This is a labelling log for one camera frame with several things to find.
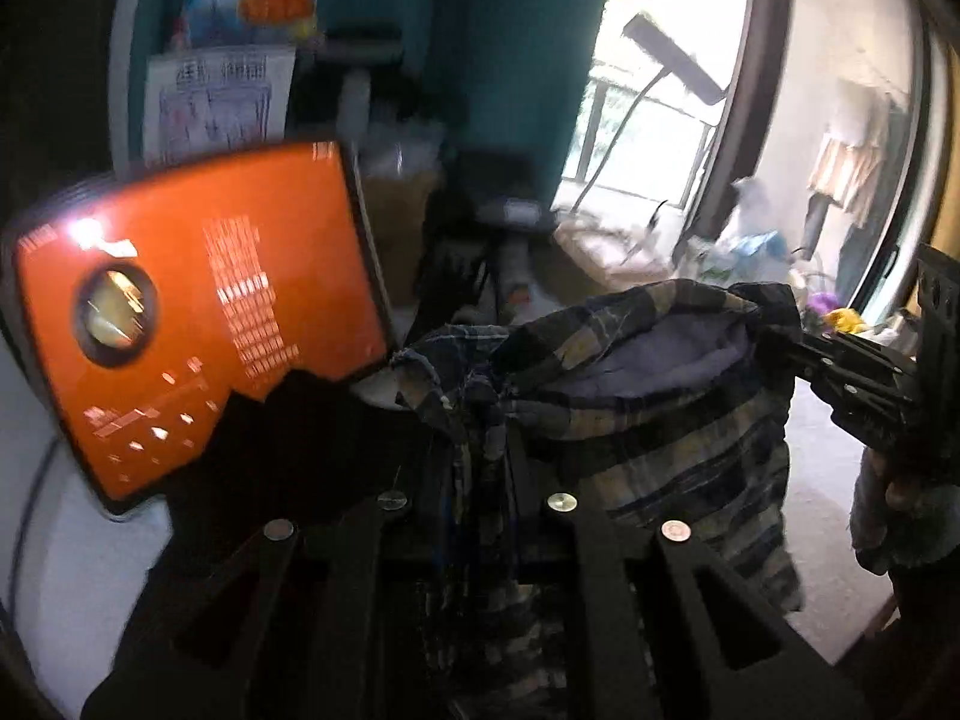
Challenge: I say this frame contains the black cloth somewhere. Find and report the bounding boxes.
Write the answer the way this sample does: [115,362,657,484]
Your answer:
[139,371,443,616]

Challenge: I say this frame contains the plaid flannel shirt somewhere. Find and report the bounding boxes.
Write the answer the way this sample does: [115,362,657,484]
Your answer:
[390,277,807,720]

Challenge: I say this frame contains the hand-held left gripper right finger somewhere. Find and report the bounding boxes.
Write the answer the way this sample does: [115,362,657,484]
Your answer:
[506,427,878,720]

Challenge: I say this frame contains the dark door frame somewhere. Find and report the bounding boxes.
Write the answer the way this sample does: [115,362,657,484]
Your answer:
[686,0,796,263]

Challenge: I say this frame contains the person's right hand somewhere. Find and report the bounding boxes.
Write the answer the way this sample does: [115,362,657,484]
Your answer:
[851,450,960,578]

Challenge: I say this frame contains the orange computer monitor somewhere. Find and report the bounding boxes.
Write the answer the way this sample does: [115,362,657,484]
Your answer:
[0,139,395,515]

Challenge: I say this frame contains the brown cardboard box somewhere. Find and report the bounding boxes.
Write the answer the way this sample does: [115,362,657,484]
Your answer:
[360,165,443,308]

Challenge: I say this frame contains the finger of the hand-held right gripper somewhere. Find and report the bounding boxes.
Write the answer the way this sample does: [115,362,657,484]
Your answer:
[806,371,923,436]
[761,319,920,380]

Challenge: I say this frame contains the white printed paper sheet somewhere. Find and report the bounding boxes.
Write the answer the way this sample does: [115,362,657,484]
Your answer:
[142,45,297,166]

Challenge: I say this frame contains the wooden frame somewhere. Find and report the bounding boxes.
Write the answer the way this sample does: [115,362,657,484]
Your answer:
[926,45,960,256]

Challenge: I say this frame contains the teal curtain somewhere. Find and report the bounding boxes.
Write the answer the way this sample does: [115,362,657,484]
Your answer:
[315,0,620,203]

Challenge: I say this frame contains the black cable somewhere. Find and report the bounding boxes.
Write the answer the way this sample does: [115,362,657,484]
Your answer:
[7,435,65,616]

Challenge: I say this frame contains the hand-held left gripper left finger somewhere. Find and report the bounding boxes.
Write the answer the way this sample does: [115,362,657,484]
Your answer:
[79,457,451,720]

